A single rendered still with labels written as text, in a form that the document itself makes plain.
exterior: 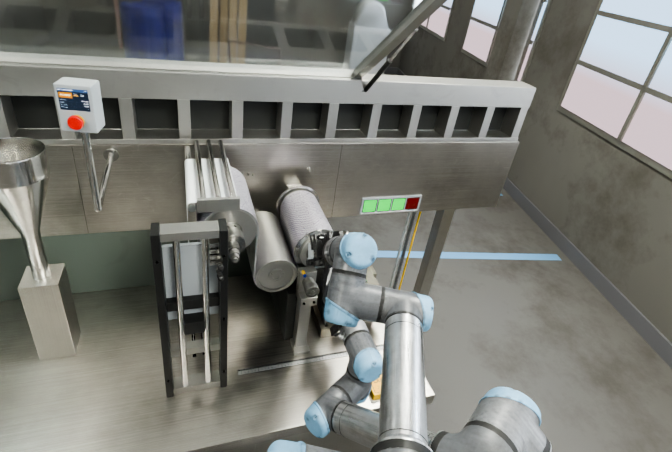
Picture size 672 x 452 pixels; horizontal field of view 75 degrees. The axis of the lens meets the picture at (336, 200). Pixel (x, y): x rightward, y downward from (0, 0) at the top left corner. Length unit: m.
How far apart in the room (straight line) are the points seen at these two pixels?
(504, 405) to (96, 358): 1.10
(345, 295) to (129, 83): 0.82
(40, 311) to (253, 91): 0.83
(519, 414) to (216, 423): 0.75
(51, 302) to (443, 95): 1.33
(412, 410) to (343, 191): 0.98
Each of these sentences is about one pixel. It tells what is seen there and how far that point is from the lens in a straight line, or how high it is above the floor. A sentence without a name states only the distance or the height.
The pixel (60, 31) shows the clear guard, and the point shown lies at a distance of 1.21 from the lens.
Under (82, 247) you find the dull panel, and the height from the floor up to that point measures 1.09.
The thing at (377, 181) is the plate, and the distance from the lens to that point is 1.61.
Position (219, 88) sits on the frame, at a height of 1.61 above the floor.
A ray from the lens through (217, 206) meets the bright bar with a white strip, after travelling 1.08.
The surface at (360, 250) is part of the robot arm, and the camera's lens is 0.89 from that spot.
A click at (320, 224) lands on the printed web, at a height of 1.31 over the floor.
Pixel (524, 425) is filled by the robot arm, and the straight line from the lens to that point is 1.04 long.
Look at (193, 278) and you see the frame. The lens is 1.11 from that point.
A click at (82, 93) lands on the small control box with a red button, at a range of 1.02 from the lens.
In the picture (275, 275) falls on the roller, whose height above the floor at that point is 1.18.
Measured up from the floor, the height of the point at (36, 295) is 1.14.
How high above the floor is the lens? 2.01
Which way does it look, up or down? 30 degrees down
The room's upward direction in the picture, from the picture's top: 9 degrees clockwise
